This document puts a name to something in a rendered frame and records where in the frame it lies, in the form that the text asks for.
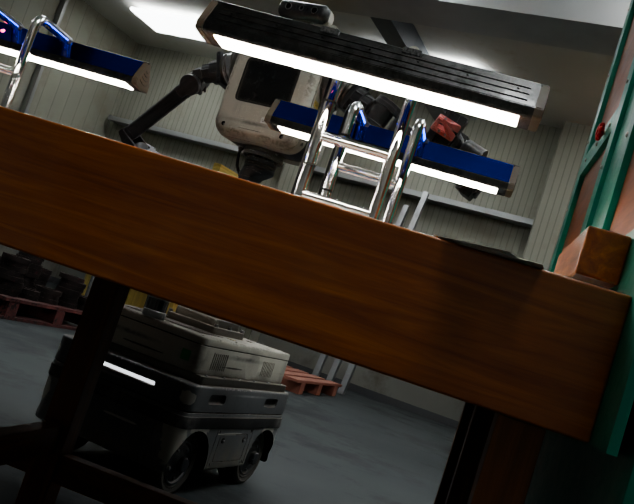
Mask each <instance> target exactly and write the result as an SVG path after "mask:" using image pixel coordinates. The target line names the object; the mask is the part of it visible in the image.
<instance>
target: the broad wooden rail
mask: <svg viewBox="0 0 634 504"><path fill-rule="evenodd" d="M0 244H1V245H3V246H6V247H9V248H12V249H15V250H18V251H21V252H24V253H27V254H30V255H33V256H36V257H39V258H42V259H45V260H48V261H51V262H54V263H57V264H60V265H63V266H65V267H68V268H71V269H74V270H77V271H80V272H83V273H86V274H89V275H92V276H95V277H98V278H101V279H104V280H107V281H110V282H113V283H116V284H119V285H122V286H124V287H127V288H130V289H133V290H136V291H139V292H142V293H145V294H148V295H151V296H154V297H157V298H160V299H163V300H166V301H169V302H172V303H175V304H178V305H181V306H184V307H186V308H189V309H192V310H195V311H198V312H201V313H204V314H207V315H210V316H213V317H216V318H219V319H222V320H225V321H228V322H231V323H234V324H237V325H240V326H243V327H245V328H248V329H251V330H254V331H257V332H260V333H263V334H266V335H269V336H272V337H275V338H278V339H281V340H284V341H287V342H290V343H293V344H296V345H299V346H302V347H305V348H307V349H310V350H313V351H316V352H319V353H322V354H325V355H328V356H331V357H334V358H337V359H340V360H343V361H346V362H349V363H352V364H355V365H358V366H361V367H364V368H366V369H369V370H372V371H375V372H378V373H381V374H384V375H387V376H390V377H393V378H396V379H399V380H402V381H405V382H408V383H411V384H414V385H417V386H420V387H423V388H426V389H428V390H431V391H434V392H437V393H440V394H443V395H446V396H449V397H452V398H455V399H458V400H461V401H464V402H467V403H470V404H473V405H476V406H479V407H482V408H485V409H487V410H490V411H493V412H496V413H499V414H502V415H505V416H508V417H511V418H514V419H517V420H520V421H523V422H526V423H529V424H532V425H535V426H538V427H541V428H544V429H546V430H549V431H552V432H555V433H558V434H561V435H564V436H567V437H570V438H573V439H576V440H579V441H582V442H585V443H588V442H589V441H590V439H591V436H592V432H593V429H594V425H595V422H596V419H597V415H598V412H599V409H600V405H601V402H602V398H603V395H604V392H605V388H606V385H607V382H608V378H609V375H610V371H611V368H612V365H613V361H614V358H615V355H616V351H617V348H618V344H619V341H620V338H621V334H622V331H623V328H624V324H625V321H626V317H627V314H628V311H629V307H630V304H631V301H632V297H631V296H630V295H626V294H623V293H620V292H616V291H613V290H610V289H606V288H603V287H600V286H596V285H593V284H590V283H586V282H583V281H580V280H576V279H573V278H570V277H567V276H563V275H560V274H557V273H553V272H550V271H547V270H543V269H540V268H537V267H533V266H530V265H527V264H523V263H520V262H517V261H513V260H510V259H507V258H503V257H500V256H497V255H494V254H490V253H487V252H484V251H480V250H477V249H474V248H470V247H467V246H464V245H460V244H457V243H454V242H450V241H447V240H444V239H440V238H437V237H434V236H430V235H427V234H424V233H420V232H417V231H414V230H411V229H407V228H404V227H401V226H397V225H394V224H391V223H387V222H384V221H381V220H377V219H374V218H371V217H367V216H364V215H361V214H357V213H354V212H351V211H347V210H344V209H341V208H337V207H334V206H331V205H328V204H324V203H321V202H318V201H314V200H311V199H308V198H304V197H301V196H298V195H294V194H291V193H288V192H284V191H281V190H278V189H274V188H271V187H268V186H264V185H261V184H258V183H254V182H251V181H248V180H245V179H241V178H238V177H235V176H231V175H228V174H225V173H221V172H218V171H215V170H211V169H208V168H205V167H201V166H198V165H195V164H191V163H188V162H185V161H181V160H178V159H175V158H172V157H168V156H165V155H162V154H158V153H155V152H152V151H148V150H145V149H142V148H138V147H135V146H132V145H128V144H125V143H122V142H118V141H115V140H112V139H108V138H105V137H102V136H98V135H95V134H92V133H89V132H85V131H82V130H79V129H75V128H72V127H69V126H65V125H62V124H59V123H55V122H52V121H49V120H45V119H42V118H39V117H35V116H32V115H29V114H25V113H22V112H19V111H15V110H12V109H9V108H6V107H2V106H0Z"/></svg>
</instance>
